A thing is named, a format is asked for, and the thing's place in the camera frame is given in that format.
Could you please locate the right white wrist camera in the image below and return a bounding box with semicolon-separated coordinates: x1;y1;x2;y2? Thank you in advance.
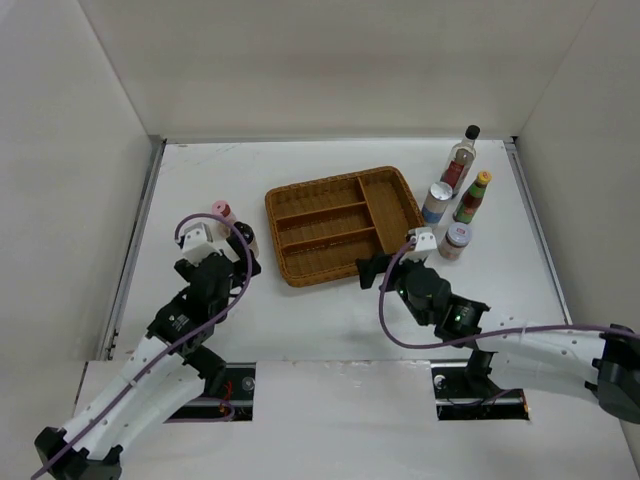
402;227;438;262

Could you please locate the purple cable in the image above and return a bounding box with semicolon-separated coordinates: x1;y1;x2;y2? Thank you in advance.
29;212;252;480
377;238;640;350

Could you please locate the brown wicker divided basket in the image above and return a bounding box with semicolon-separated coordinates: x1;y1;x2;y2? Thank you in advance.
265;166;424;288

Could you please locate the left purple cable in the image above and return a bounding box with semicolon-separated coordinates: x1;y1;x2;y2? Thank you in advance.
29;212;252;480

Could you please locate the pink-cap spice bottle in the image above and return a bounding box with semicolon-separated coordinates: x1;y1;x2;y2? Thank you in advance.
211;200;237;238

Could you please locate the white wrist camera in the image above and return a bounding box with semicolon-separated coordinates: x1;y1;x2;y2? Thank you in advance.
402;227;438;262
181;222;217;266

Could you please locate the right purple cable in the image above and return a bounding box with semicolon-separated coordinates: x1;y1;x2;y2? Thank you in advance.
377;238;640;350

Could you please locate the black-cap spice bottle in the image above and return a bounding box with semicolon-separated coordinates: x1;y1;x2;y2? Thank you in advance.
234;221;259;258

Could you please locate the white-lid brown spice jar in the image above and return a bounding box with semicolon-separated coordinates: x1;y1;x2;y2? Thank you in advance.
438;222;471;260

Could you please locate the tall clear black-cap bottle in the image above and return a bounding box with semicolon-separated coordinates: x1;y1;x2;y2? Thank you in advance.
440;125;481;197

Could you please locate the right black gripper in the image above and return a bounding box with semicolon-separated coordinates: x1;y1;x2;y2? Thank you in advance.
356;249;430;326

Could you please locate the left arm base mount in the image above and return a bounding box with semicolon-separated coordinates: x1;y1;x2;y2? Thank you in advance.
166;363;257;423

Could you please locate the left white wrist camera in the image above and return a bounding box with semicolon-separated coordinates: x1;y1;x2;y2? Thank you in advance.
181;222;217;266

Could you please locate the silver-lid blue-label jar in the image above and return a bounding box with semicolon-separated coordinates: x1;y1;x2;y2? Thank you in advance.
421;181;453;227

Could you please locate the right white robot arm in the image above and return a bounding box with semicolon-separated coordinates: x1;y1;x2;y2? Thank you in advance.
356;254;639;424

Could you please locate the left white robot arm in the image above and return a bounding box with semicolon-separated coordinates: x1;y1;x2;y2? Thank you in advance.
33;229;260;479

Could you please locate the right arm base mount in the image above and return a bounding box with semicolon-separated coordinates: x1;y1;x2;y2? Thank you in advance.
430;360;529;421

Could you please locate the yellow-cap red sauce bottle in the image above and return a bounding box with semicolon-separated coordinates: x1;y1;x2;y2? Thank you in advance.
453;170;492;224

